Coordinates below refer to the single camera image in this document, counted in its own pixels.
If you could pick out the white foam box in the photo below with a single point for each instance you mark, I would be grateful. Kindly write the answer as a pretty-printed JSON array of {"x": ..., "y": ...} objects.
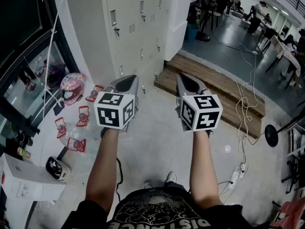
[
  {"x": 175, "y": 42},
  {"x": 181, "y": 6}
]

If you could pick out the person's left white shoe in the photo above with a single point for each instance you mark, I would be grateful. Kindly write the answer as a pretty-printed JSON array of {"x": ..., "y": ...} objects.
[{"x": 147, "y": 185}]

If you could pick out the bunch of keys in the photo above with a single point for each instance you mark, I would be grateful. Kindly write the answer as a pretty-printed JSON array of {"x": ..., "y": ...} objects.
[
  {"x": 116, "y": 32},
  {"x": 143, "y": 18}
]

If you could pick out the white water dispenser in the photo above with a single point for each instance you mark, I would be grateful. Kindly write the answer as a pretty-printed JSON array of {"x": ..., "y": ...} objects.
[{"x": 26, "y": 175}]

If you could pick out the black framed glass window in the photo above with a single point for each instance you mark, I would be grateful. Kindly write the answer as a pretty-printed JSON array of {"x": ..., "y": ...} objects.
[{"x": 60, "y": 36}]

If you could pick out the table with patterned cloth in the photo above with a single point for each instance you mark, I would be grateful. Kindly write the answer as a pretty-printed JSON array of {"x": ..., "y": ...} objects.
[{"x": 283, "y": 50}]

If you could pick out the yellow-green drink can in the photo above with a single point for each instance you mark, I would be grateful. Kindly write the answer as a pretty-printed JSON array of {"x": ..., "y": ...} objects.
[{"x": 23, "y": 152}]

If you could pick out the person's right forearm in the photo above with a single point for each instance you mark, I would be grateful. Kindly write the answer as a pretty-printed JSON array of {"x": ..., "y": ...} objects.
[{"x": 205, "y": 170}]

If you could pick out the pink fabric item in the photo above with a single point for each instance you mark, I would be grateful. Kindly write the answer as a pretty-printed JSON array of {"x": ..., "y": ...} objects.
[{"x": 293, "y": 211}]

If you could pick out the person's white shoe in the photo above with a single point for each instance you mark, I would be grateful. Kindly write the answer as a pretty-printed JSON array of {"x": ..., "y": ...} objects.
[
  {"x": 147, "y": 185},
  {"x": 171, "y": 176}
]

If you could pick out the teal bin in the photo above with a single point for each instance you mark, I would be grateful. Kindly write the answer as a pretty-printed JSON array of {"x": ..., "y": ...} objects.
[{"x": 191, "y": 33}]

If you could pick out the black chair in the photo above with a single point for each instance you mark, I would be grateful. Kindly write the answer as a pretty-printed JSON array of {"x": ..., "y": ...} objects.
[{"x": 270, "y": 33}]

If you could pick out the grey metal locker door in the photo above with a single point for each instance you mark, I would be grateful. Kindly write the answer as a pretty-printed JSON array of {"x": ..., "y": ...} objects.
[
  {"x": 129, "y": 58},
  {"x": 149, "y": 46}
]

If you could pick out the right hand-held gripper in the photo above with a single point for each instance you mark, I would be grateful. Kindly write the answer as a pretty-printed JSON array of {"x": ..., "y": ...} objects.
[{"x": 202, "y": 118}]

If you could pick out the pink star-patterned helmet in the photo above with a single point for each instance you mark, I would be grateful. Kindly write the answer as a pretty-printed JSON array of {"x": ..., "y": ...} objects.
[{"x": 71, "y": 85}]

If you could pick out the black tumbler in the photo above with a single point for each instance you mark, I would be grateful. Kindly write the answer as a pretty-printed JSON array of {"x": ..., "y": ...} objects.
[{"x": 25, "y": 139}]

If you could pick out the black round base stand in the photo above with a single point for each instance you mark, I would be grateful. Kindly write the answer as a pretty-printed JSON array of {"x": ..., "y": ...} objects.
[{"x": 271, "y": 136}]

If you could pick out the wooden slat platform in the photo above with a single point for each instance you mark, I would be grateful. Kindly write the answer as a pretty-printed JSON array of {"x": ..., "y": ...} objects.
[{"x": 214, "y": 85}]

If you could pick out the small cream fan heater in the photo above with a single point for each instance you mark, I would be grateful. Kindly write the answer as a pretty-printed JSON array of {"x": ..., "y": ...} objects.
[{"x": 54, "y": 168}]

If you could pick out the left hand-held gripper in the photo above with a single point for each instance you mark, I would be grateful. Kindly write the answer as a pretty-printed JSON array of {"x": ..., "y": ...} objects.
[{"x": 112, "y": 113}]

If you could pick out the person's left forearm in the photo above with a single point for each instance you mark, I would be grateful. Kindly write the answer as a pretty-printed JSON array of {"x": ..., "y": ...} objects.
[{"x": 102, "y": 170}]

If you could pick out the person's black printed T-shirt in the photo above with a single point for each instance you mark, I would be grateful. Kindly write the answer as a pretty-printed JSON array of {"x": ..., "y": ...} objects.
[{"x": 155, "y": 213}]

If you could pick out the dark blue cloth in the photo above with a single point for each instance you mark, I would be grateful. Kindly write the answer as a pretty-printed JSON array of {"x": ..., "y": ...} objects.
[{"x": 58, "y": 110}]

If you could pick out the black swivel chair base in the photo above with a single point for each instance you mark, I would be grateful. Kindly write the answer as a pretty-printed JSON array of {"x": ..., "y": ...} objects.
[{"x": 294, "y": 175}]

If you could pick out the person's black trousers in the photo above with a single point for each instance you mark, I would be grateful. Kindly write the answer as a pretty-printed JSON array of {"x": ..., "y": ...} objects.
[{"x": 176, "y": 185}]

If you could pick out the person's right white shoe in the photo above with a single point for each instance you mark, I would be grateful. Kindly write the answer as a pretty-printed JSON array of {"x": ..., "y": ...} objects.
[{"x": 171, "y": 176}]

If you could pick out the white power strip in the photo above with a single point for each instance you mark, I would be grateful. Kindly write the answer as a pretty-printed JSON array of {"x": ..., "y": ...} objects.
[{"x": 234, "y": 179}]

